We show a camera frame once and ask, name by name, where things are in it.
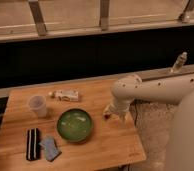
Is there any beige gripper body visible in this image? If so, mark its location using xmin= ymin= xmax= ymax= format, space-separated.
xmin=103 ymin=98 xmax=133 ymax=121

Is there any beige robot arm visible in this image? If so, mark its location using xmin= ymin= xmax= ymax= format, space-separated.
xmin=103 ymin=74 xmax=194 ymax=171

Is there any green ceramic bowl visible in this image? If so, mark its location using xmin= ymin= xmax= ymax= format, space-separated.
xmin=57 ymin=108 xmax=93 ymax=143

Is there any small red brown object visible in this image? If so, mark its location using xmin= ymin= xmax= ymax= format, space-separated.
xmin=104 ymin=114 xmax=110 ymax=120

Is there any blue folded cloth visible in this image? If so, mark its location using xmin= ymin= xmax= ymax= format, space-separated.
xmin=39 ymin=136 xmax=61 ymax=162

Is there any small metal bracket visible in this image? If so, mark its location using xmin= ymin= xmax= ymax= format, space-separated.
xmin=170 ymin=52 xmax=187 ymax=73

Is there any metal railing post middle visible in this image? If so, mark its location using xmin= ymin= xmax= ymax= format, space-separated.
xmin=99 ymin=0 xmax=110 ymax=31

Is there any metal railing post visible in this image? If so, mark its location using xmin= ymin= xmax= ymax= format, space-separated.
xmin=99 ymin=0 xmax=110 ymax=31
xmin=178 ymin=0 xmax=194 ymax=23
xmin=28 ymin=0 xmax=47 ymax=36

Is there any metal railing post right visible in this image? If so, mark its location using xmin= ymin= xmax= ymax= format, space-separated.
xmin=178 ymin=0 xmax=194 ymax=23

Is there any metal railing post left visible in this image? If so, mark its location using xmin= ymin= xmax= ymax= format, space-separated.
xmin=28 ymin=0 xmax=47 ymax=36

